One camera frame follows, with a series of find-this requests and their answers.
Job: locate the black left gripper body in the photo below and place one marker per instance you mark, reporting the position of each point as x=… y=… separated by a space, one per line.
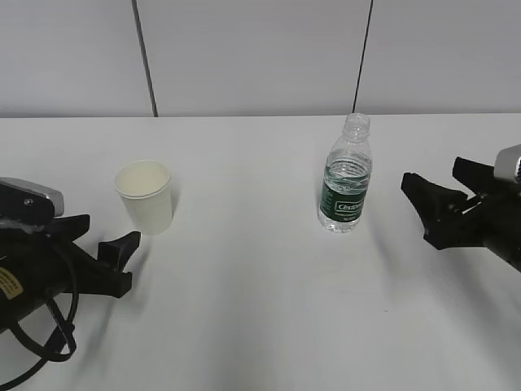
x=55 y=265

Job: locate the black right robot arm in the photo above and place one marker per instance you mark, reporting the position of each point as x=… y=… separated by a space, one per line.
x=501 y=188

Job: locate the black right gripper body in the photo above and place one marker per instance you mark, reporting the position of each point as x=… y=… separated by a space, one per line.
x=493 y=222

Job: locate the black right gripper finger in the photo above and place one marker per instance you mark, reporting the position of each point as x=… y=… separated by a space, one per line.
x=473 y=175
x=430 y=201

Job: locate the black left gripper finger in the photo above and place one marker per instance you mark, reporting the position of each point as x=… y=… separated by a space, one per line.
x=115 y=254
x=72 y=227

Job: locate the white paper cup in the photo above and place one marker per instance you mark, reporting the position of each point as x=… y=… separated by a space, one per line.
x=144 y=187

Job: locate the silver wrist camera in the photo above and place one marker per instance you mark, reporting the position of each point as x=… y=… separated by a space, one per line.
x=507 y=164
x=29 y=203

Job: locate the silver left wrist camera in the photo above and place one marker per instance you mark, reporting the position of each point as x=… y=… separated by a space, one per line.
x=29 y=203

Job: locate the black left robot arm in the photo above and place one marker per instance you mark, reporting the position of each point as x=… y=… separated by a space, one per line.
x=14 y=306

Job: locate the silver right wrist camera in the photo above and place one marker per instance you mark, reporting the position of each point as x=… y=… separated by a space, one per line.
x=507 y=164

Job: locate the clear green-label water bottle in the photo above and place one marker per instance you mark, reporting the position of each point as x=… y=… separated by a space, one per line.
x=346 y=176

